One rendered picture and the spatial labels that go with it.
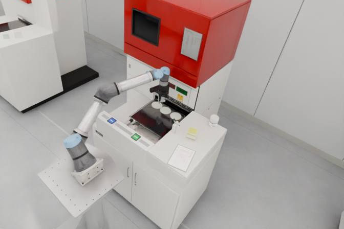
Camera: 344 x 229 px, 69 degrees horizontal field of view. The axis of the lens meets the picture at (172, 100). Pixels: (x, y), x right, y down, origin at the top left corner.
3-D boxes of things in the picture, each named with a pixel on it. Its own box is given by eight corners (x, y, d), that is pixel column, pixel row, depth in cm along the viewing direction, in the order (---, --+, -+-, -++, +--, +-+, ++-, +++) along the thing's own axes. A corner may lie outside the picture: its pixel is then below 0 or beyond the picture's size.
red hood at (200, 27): (170, 31, 288) (177, -25, 252) (234, 58, 255) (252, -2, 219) (123, 52, 238) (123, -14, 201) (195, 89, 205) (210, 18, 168)
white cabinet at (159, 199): (137, 146, 309) (140, 93, 259) (205, 192, 270) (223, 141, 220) (96, 180, 266) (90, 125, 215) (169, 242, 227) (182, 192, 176)
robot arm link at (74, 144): (70, 160, 166) (61, 142, 164) (71, 155, 179) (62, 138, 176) (88, 151, 169) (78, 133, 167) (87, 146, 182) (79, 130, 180)
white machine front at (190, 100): (128, 84, 268) (128, 50, 243) (192, 120, 235) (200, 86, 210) (126, 85, 266) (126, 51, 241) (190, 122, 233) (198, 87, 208)
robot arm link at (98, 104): (63, 147, 175) (103, 80, 182) (64, 143, 189) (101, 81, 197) (79, 155, 179) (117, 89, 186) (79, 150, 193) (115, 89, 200)
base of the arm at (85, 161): (83, 172, 165) (76, 159, 163) (72, 172, 175) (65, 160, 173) (100, 159, 176) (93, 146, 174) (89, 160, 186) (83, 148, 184)
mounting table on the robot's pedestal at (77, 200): (77, 228, 162) (74, 218, 153) (40, 185, 181) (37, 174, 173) (129, 183, 191) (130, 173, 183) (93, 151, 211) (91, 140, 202)
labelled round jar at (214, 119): (210, 121, 216) (213, 113, 210) (217, 125, 213) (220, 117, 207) (206, 125, 211) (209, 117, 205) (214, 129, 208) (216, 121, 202)
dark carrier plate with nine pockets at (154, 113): (155, 99, 241) (155, 98, 241) (185, 116, 228) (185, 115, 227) (130, 117, 218) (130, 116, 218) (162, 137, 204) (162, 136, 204)
